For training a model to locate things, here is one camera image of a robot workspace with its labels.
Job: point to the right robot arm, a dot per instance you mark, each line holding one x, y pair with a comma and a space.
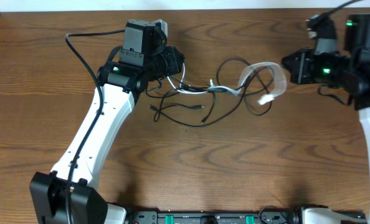
355, 78

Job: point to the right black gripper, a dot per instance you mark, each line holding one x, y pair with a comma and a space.
301, 66

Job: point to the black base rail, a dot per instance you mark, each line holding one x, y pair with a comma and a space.
235, 217

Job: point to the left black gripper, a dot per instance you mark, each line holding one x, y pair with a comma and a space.
171, 61

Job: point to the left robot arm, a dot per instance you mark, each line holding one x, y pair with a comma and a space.
68, 193

